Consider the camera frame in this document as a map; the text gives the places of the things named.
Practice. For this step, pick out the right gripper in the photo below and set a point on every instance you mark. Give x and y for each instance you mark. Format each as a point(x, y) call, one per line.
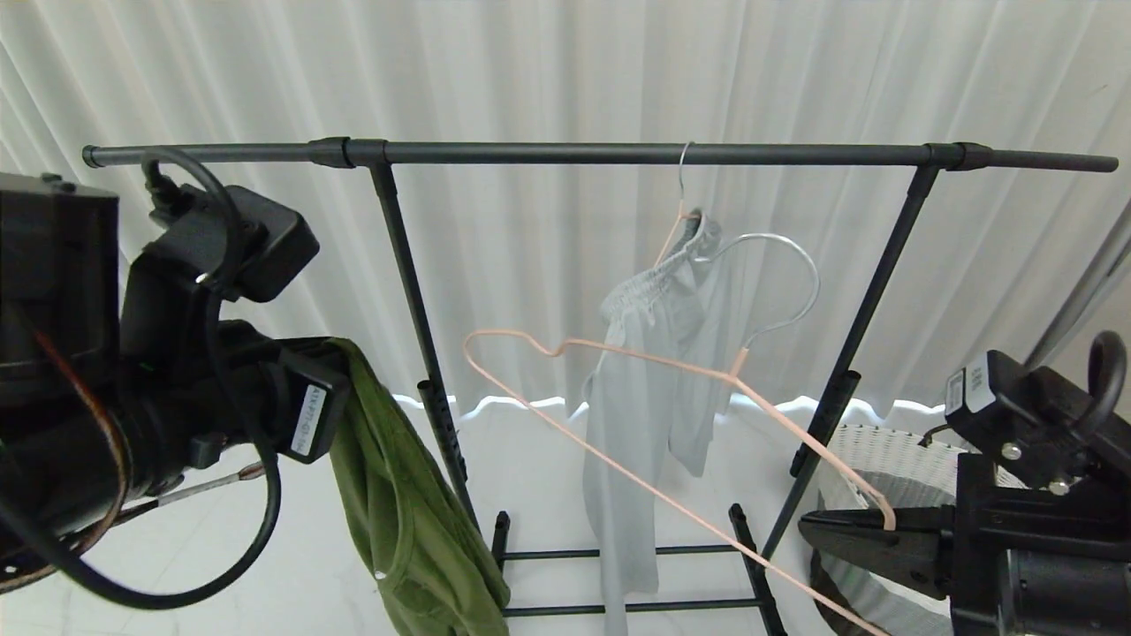
point(1043, 574)

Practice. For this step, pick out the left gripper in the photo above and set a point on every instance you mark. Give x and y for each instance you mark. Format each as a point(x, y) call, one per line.
point(256, 397)

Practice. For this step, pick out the green garment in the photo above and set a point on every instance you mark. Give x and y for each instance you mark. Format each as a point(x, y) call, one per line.
point(406, 530)

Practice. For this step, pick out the pink clothes hanger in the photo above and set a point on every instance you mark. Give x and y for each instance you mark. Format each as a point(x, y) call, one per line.
point(673, 231)
point(618, 468)

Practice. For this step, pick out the pale grey shorts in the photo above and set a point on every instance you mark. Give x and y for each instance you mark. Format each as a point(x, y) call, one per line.
point(636, 442)

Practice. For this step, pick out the white laundry basket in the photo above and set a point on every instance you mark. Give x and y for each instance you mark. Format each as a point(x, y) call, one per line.
point(870, 459)

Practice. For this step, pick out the black clothes rack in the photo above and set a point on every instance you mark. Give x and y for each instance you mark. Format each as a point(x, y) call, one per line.
point(565, 154)

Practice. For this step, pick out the white curtain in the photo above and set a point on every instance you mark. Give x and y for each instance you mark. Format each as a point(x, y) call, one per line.
point(565, 71)

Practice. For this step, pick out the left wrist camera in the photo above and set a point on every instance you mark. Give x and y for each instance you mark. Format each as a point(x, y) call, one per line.
point(239, 243)

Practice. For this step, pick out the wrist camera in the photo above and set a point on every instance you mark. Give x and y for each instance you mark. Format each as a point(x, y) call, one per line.
point(1034, 415)
point(239, 243)

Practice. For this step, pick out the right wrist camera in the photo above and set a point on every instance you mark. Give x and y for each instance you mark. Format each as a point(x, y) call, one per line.
point(1034, 415)

